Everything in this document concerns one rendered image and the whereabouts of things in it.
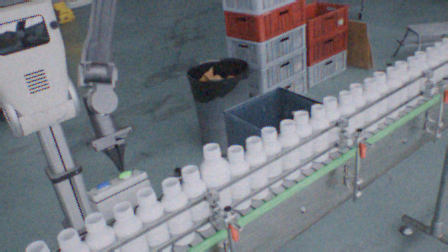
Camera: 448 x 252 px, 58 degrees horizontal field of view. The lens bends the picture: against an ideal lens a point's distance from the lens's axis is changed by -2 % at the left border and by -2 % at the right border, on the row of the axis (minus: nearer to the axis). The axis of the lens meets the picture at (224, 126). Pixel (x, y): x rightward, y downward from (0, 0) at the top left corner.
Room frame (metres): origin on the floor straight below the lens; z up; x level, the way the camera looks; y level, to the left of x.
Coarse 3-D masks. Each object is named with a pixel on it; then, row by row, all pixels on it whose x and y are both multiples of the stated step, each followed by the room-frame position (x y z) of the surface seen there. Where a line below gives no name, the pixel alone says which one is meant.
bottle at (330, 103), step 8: (328, 96) 1.05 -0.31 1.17; (328, 104) 1.02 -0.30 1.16; (336, 104) 1.02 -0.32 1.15; (328, 112) 1.02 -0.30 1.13; (336, 112) 1.02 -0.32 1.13; (328, 120) 1.00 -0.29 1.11; (336, 128) 1.01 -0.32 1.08; (336, 136) 1.01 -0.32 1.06; (328, 144) 1.00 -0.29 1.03; (328, 152) 1.01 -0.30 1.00
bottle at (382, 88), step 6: (378, 72) 1.18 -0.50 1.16; (384, 72) 1.17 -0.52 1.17; (378, 78) 1.15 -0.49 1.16; (384, 78) 1.15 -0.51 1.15; (378, 84) 1.15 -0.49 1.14; (384, 84) 1.15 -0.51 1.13; (378, 90) 1.14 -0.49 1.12; (384, 90) 1.13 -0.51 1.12; (384, 102) 1.14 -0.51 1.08; (384, 108) 1.14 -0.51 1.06; (378, 114) 1.13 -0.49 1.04; (384, 120) 1.14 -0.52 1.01
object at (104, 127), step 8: (112, 112) 0.91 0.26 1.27; (96, 120) 0.87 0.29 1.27; (104, 120) 0.87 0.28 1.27; (112, 120) 0.88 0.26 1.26; (96, 128) 0.86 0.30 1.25; (104, 128) 0.86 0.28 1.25; (112, 128) 0.87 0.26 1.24; (120, 128) 0.91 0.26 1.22; (128, 128) 0.88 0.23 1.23; (96, 136) 0.87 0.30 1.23; (104, 136) 0.85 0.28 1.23; (88, 144) 0.86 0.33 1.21
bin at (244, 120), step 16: (272, 96) 1.61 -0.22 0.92; (288, 96) 1.59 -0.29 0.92; (304, 96) 1.51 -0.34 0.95; (224, 112) 1.46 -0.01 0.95; (240, 112) 1.51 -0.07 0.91; (256, 112) 1.56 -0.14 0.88; (272, 112) 1.61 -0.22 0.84; (288, 112) 1.59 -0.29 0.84; (240, 128) 1.38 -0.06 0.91; (256, 128) 1.30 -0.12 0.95; (240, 144) 1.39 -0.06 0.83
